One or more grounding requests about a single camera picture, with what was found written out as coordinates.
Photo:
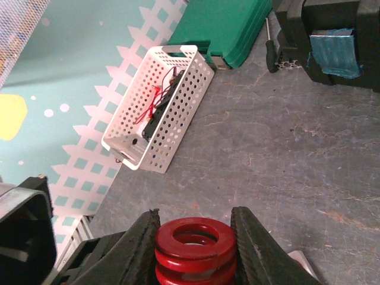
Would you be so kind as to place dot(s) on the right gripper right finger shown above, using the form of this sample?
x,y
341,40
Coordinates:
x,y
260,259

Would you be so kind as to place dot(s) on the white perforated basket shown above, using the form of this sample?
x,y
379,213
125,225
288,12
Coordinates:
x,y
158,107

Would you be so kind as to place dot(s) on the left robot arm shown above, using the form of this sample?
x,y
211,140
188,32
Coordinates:
x,y
28,250

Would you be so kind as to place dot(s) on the black screwdriver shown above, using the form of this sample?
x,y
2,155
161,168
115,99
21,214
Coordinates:
x,y
271,53

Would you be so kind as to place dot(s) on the green plastic case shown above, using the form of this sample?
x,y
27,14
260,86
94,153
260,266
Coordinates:
x,y
223,29

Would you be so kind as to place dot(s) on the black plastic toolbox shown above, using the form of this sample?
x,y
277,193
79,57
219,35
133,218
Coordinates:
x,y
344,40

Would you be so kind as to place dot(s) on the black aluminium extrusion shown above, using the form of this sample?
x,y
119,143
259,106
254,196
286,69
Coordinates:
x,y
288,54

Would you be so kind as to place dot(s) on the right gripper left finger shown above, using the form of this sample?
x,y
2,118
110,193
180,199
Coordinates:
x,y
132,259

